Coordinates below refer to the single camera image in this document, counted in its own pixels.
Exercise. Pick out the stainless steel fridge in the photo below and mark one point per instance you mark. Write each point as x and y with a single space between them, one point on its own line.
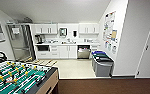
21 41

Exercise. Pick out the white door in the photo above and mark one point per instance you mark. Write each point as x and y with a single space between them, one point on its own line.
149 43

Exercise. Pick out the colourful wall posters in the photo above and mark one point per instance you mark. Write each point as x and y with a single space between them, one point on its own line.
108 25

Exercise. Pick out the stainless steel dishwasher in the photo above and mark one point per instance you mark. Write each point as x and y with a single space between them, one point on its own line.
84 52

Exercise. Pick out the chrome faucet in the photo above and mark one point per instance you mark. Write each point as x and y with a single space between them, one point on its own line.
69 40

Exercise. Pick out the built-in black microwave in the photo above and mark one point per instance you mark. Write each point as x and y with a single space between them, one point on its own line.
43 48

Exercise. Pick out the foosball table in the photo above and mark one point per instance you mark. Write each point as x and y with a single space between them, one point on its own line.
17 78

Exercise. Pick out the black coffee machine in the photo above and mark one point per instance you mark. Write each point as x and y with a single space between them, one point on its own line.
39 39

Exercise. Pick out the grey trash bin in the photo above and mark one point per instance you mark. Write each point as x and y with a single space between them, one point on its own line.
104 68

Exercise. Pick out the grey bin green lid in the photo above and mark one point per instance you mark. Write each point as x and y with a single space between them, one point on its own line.
102 57

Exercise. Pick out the brown cork board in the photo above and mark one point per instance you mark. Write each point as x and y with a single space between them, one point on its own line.
114 35

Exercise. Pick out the white lower kitchen cabinets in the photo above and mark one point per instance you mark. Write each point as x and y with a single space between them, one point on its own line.
64 51

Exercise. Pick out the black soap dispenser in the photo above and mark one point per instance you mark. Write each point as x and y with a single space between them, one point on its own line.
75 33

